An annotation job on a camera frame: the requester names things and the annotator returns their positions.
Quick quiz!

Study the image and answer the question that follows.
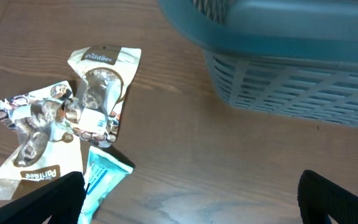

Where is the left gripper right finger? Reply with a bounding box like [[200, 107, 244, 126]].
[[297, 170, 358, 224]]

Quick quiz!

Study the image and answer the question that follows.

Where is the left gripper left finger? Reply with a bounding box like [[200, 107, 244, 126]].
[[0, 172, 86, 224]]

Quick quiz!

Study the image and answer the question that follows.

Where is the grey plastic basket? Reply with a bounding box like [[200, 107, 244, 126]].
[[159, 0, 358, 127]]

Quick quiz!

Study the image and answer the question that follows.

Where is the light blue wipes packet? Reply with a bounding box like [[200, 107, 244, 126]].
[[77, 146, 134, 224]]

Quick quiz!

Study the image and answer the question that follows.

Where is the lower Pantree snack pouch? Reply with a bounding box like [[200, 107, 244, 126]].
[[0, 81, 83, 200]]

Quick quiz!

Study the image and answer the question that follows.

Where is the pantree snack pouch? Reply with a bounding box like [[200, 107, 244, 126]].
[[56, 45, 142, 148], [0, 81, 83, 200]]

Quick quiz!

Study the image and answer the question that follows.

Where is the upper Pantree snack pouch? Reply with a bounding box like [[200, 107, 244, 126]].
[[56, 45, 142, 148]]

